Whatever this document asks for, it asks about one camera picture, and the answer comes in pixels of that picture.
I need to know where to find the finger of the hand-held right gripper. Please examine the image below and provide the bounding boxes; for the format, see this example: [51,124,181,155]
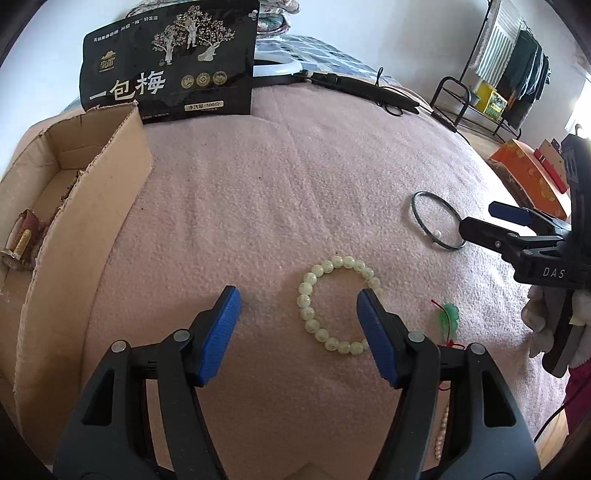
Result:
[459,216,567,264]
[488,200,574,234]

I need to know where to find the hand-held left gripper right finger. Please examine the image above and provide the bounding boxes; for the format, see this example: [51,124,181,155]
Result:
[355,288,543,480]

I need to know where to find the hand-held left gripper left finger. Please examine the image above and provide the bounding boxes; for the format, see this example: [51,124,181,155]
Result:
[53,285,243,480]

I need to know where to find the dark thin bangle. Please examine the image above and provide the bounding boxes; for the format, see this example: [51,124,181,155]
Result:
[412,190,467,252]

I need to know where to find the pale green bead bracelet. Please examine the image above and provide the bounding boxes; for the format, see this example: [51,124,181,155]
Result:
[297,254,382,356]

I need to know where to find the cardboard box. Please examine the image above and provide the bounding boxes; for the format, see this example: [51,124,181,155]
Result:
[0,102,154,420]

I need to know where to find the person's right hand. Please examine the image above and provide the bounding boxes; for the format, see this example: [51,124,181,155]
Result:
[521,285,591,368]

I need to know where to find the orange patterned box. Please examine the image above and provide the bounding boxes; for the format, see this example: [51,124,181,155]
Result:
[488,140,570,221]

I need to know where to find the yellow box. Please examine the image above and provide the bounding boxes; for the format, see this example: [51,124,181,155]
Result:
[475,80,507,119]

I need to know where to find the black metal clothes rack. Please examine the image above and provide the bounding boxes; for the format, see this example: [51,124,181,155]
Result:
[431,0,553,140]

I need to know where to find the pearl strand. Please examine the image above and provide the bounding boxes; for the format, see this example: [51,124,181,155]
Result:
[433,406,451,474]

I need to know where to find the dark green hanging clothes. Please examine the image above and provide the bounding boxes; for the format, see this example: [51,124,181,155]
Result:
[502,29,553,128]

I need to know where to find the pink blanket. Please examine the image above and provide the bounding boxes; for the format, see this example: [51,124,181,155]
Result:
[0,78,574,480]

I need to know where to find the striped hanging cloth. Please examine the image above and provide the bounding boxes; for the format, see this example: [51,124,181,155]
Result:
[473,0,523,87]

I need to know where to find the black folded tripod stand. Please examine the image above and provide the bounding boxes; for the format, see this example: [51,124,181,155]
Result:
[310,71,421,112]

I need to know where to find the gold and red trinket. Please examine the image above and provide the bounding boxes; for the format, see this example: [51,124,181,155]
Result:
[0,208,47,271]

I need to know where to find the blue plaid bedding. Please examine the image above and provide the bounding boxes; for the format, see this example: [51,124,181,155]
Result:
[253,34,394,87]

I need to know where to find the black snack bag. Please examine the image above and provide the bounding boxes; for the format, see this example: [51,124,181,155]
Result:
[79,0,260,126]

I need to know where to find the green jade pendant red cord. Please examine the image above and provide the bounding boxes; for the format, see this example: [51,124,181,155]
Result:
[430,298,467,354]

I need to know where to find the black cable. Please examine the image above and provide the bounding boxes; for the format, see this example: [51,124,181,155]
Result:
[375,66,472,149]

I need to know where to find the white ring light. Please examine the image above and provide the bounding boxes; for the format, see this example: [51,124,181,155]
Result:
[252,57,308,86]

